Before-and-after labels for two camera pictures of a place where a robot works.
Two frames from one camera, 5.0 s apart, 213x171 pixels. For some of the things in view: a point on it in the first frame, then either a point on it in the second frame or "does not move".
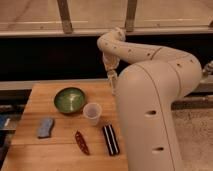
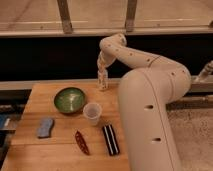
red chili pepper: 81,143 does not move
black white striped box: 110,140 does not move
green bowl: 70,100 does not move
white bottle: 114,86 to 103,79
